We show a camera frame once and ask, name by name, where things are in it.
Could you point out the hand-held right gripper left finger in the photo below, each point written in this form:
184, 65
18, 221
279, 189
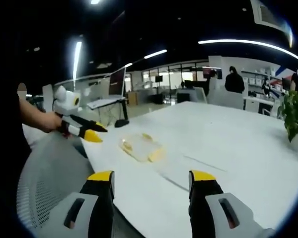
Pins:
89, 213

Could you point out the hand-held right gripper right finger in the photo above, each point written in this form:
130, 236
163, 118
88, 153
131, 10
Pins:
208, 210

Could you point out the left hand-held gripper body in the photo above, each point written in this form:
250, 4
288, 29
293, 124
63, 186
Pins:
65, 101

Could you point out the person's left hand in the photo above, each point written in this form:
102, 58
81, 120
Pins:
51, 122

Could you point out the white standing desk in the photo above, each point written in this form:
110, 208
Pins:
104, 102

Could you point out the black desk foot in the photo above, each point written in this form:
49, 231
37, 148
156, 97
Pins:
121, 123

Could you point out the ceiling light strip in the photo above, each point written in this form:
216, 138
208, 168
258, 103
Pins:
77, 59
155, 54

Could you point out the dark computer monitor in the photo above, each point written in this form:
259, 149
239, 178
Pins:
117, 83

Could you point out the white mesh office chair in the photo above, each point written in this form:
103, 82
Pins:
49, 171

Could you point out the brown cardboard box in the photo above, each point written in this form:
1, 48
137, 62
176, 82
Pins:
132, 98

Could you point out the person's dark shirt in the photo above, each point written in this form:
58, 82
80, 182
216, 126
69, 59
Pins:
18, 148

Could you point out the green potted plant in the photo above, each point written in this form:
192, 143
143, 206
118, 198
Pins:
294, 111

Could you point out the white storage shelf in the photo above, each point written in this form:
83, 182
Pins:
258, 77

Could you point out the long curved ceiling light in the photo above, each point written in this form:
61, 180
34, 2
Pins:
250, 44

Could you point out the white ceiling air vent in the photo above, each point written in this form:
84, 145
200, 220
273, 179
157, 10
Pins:
270, 15

